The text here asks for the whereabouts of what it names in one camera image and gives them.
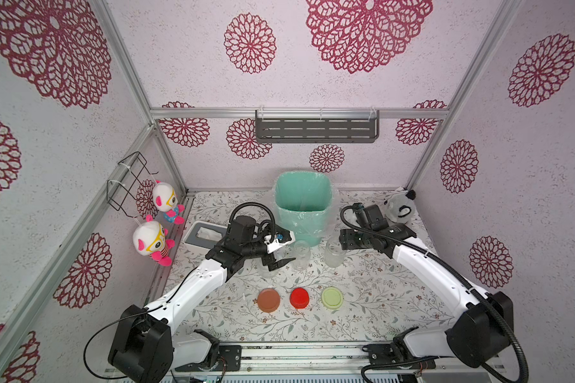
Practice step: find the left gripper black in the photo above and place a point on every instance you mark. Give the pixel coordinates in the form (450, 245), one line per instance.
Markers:
(271, 259)

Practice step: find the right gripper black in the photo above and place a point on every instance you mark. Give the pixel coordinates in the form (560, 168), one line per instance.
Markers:
(357, 239)

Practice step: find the green lid peanut jar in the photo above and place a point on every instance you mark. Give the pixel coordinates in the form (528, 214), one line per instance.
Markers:
(334, 255)

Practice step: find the red lid peanut jar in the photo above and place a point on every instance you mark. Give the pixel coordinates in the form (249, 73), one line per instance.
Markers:
(301, 252)

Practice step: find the brown jar lid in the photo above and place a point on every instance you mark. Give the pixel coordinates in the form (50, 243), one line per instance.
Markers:
(268, 300)

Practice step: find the red jar lid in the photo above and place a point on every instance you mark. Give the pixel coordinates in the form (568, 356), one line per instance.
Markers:
(299, 298)

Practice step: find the green jar lid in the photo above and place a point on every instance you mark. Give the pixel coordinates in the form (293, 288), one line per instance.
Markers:
(332, 298)

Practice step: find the glass peanut jar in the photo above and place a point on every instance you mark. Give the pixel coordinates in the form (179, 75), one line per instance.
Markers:
(265, 273)

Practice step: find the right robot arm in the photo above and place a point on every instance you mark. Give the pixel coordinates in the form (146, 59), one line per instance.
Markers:
(479, 320)

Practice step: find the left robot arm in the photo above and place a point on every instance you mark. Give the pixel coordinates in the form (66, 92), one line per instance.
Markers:
(146, 345)

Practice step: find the grey husky plush toy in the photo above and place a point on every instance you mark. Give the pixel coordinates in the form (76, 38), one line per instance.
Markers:
(400, 207)

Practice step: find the green trash bin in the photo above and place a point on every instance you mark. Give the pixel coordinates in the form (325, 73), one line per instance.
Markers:
(304, 210)

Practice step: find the white tissue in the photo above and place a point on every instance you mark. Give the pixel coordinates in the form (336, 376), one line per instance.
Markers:
(208, 234)

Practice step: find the plush toy blue dotted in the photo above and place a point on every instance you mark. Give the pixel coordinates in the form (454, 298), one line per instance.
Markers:
(166, 201)

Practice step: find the plush toy red striped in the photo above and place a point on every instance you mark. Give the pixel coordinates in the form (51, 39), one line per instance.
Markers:
(150, 240)

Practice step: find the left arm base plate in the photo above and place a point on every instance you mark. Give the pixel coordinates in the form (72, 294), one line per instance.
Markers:
(221, 358)

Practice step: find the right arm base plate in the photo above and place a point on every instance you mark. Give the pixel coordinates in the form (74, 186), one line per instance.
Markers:
(390, 356)

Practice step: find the dark grey wall shelf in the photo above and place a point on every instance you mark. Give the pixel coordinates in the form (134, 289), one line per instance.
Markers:
(317, 130)

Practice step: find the black wire wall rack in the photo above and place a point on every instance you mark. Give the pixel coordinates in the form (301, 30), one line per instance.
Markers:
(131, 193)

